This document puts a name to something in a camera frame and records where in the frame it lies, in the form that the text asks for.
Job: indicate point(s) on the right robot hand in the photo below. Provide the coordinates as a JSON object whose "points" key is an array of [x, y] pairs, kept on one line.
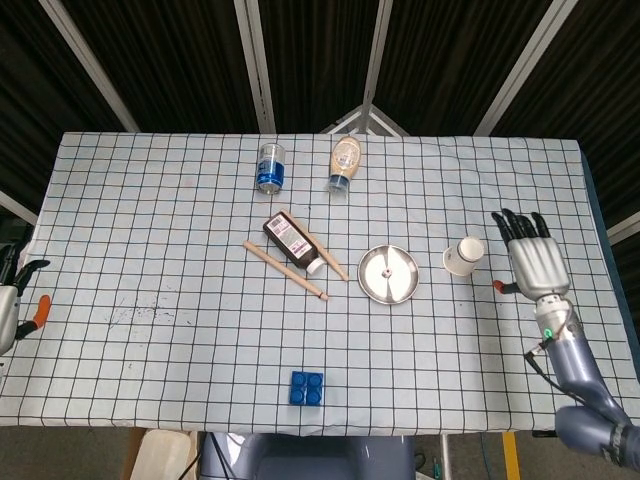
{"points": [[540, 265]]}

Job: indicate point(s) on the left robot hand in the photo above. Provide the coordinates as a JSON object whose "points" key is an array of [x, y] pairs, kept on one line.
{"points": [[6, 315]]}

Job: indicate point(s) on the white paper cup blue rim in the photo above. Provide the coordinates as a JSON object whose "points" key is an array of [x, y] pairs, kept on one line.
{"points": [[462, 257]]}

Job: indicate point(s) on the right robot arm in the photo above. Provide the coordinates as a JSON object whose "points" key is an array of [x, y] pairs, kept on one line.
{"points": [[575, 360]]}

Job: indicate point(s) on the round metal plate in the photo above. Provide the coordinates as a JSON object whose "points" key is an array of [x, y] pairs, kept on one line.
{"points": [[380, 290]]}

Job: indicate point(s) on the light blue checkered tablecloth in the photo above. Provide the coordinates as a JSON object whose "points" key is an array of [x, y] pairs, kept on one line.
{"points": [[150, 300]]}

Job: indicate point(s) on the plain wooden drumstick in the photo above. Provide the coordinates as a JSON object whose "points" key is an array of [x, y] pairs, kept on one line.
{"points": [[335, 265]]}

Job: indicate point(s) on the beige plastic container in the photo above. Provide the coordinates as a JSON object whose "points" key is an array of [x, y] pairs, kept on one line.
{"points": [[160, 455]]}

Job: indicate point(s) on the metal table leg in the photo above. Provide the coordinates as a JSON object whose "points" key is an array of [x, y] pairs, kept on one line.
{"points": [[445, 457]]}

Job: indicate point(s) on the mayonnaise squeeze bottle blue cap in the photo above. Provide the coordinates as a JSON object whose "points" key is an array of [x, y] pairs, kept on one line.
{"points": [[346, 157]]}

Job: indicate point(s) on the brown bottle white cap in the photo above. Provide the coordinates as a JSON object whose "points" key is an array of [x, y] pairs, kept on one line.
{"points": [[290, 240]]}

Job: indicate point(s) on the blue toy building brick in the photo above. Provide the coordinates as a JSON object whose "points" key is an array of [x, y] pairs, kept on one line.
{"points": [[306, 389]]}

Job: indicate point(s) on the blue aluminium drink can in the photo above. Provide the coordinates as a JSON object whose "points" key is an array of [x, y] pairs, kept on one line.
{"points": [[270, 170]]}

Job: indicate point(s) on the grey robot torso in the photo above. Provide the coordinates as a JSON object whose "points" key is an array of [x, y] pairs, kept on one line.
{"points": [[310, 460]]}

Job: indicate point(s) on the white metal frame post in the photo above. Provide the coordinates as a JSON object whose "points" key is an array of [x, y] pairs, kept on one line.
{"points": [[17, 206], [376, 65], [91, 65], [625, 227], [521, 67], [256, 65]]}

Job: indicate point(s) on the white triangular frame brace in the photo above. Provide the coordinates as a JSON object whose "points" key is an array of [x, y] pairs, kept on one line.
{"points": [[391, 123]]}

